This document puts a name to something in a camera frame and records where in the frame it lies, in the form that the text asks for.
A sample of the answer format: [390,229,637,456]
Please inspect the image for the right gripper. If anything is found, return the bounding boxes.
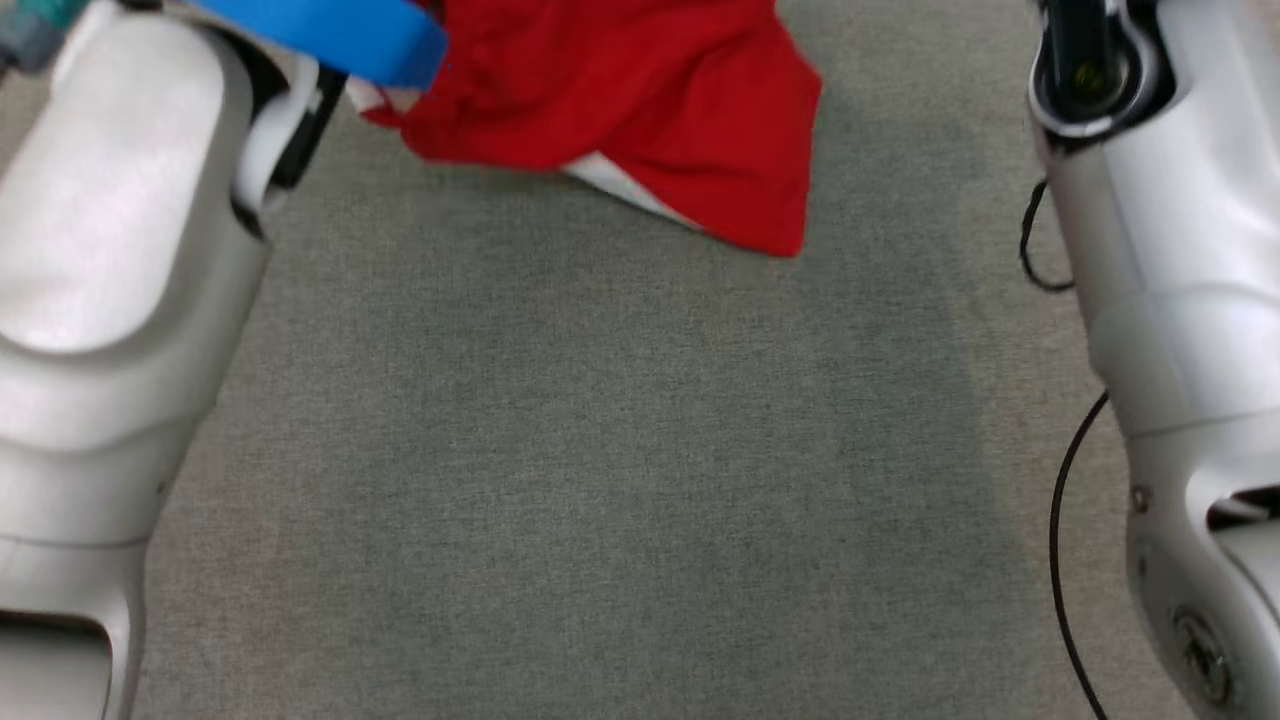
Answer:
[1028,0,1176,143]

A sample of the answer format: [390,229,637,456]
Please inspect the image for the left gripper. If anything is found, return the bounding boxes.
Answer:
[232,55,346,216]

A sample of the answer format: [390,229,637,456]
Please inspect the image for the red shorts with white stripe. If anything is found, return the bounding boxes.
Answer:
[345,0,823,259]

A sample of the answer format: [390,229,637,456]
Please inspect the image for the blue left camera bracket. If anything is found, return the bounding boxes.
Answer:
[188,0,448,89]

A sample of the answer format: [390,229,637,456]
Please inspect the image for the teal left camera connector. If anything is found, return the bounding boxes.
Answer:
[0,0,91,71]

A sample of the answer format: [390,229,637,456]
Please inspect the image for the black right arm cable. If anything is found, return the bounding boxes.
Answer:
[1018,180,1113,720]

